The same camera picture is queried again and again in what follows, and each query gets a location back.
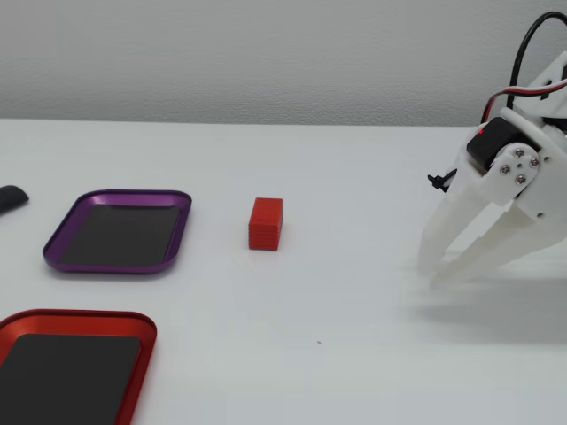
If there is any black cable tie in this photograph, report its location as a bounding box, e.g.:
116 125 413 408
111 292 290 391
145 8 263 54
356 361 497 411
427 169 458 195

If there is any red white black servo wire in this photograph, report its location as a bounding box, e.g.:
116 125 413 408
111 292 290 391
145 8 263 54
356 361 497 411
482 79 567 129

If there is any red ribbed block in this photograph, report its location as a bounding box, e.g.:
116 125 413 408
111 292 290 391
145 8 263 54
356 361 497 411
247 197 284 251

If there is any red metal tray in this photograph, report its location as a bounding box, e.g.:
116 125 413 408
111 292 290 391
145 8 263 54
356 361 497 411
0 308 159 425

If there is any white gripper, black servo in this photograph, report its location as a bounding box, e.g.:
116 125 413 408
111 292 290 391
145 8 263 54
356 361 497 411
417 105 567 290

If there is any dark rounded object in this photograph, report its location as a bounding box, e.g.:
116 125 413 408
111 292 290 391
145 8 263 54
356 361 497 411
0 185 30 217

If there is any thick black cable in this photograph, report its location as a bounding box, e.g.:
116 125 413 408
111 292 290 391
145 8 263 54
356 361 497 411
508 11 567 110

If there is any purple metal tray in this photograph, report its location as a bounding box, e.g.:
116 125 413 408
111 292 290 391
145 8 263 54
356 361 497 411
42 189 193 276

